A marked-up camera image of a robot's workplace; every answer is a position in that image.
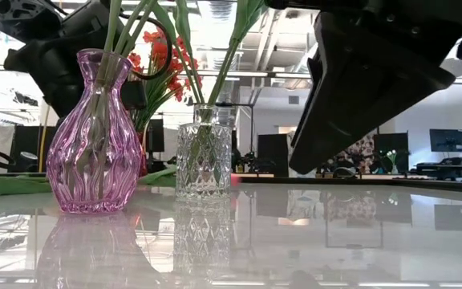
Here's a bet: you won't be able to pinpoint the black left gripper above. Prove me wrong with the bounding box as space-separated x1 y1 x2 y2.
2 0 148 118

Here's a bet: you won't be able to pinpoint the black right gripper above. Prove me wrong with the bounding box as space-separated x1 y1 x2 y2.
265 0 462 176

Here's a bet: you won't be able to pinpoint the purple glass vase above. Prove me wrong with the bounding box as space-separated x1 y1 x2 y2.
45 48 144 214

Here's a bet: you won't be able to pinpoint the red flower bouquet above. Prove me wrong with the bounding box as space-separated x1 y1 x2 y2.
128 30 204 132

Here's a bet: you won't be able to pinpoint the red glass vase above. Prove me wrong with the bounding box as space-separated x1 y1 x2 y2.
138 130 149 178

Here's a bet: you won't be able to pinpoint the clear cut-glass vase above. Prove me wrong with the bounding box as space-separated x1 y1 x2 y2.
175 103 233 201

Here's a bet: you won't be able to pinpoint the white flowers in vase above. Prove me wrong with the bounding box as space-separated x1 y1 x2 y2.
385 149 401 174

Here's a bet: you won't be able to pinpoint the floral patterned cloth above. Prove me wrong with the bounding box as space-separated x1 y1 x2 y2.
334 134 376 169

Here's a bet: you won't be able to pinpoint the black partition panel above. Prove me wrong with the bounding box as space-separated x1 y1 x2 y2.
373 132 411 173
257 133 292 177
8 125 59 173
146 118 166 153

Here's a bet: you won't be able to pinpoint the long ceiling light strip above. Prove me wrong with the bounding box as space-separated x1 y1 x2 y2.
0 63 462 85

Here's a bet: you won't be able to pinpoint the yellow extension cable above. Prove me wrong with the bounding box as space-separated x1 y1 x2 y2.
38 104 52 173

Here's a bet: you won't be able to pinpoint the black station frame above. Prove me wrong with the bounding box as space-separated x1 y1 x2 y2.
214 102 255 161

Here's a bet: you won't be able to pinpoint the black wall monitor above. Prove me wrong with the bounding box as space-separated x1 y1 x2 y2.
429 128 462 153

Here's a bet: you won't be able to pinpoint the silver ventilation duct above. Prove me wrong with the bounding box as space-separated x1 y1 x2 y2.
205 0 242 105

